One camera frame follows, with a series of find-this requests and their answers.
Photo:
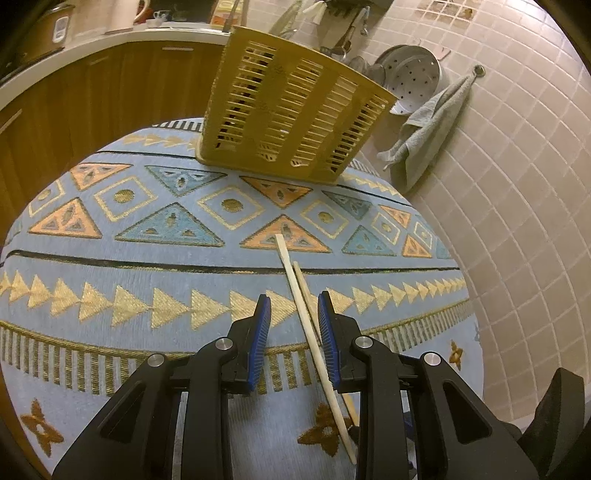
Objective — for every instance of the yellow plastic utensil basket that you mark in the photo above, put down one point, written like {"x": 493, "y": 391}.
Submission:
{"x": 281, "y": 109}

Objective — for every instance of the white electric kettle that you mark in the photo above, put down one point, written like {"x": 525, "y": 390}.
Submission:
{"x": 124, "y": 14}

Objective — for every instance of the wooden chopstick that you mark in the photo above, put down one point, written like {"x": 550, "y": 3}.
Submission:
{"x": 312, "y": 305}
{"x": 316, "y": 353}

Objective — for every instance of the brown rice cooker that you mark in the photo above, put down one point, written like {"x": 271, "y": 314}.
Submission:
{"x": 47, "y": 35}

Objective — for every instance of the metal steamer tray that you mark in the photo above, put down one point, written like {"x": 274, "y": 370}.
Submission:
{"x": 413, "y": 74}

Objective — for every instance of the blue patterned table cloth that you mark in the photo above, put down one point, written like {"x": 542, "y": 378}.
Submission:
{"x": 139, "y": 248}

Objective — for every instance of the grey hanging towel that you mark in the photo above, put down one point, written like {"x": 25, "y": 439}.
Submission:
{"x": 424, "y": 134}

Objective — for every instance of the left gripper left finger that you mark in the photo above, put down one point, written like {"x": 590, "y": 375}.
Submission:
{"x": 132, "y": 436}

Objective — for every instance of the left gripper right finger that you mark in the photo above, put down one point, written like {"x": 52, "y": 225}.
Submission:
{"x": 456, "y": 436}

